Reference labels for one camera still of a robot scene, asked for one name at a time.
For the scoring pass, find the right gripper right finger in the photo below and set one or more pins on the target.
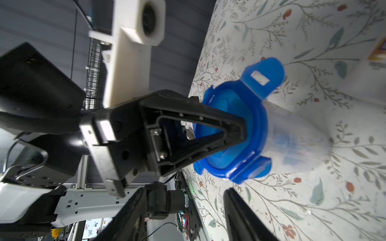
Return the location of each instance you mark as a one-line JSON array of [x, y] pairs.
[[242, 223]]

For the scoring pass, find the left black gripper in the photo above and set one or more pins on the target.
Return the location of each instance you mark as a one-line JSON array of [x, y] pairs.
[[119, 141]]

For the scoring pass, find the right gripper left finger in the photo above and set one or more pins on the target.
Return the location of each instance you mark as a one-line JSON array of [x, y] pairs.
[[128, 224]]

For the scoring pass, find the blue-lid clear container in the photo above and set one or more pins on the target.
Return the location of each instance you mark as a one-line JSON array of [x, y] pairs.
[[278, 141]]

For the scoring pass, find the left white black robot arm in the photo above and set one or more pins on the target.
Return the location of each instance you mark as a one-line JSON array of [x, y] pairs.
[[160, 132]]

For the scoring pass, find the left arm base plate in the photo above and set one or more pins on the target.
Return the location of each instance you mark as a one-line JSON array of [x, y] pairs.
[[184, 208]]

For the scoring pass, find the black wire wall basket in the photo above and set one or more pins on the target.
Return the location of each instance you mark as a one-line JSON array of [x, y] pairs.
[[95, 76]]

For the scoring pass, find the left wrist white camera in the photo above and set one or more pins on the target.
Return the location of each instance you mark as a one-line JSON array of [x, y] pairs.
[[137, 26]]

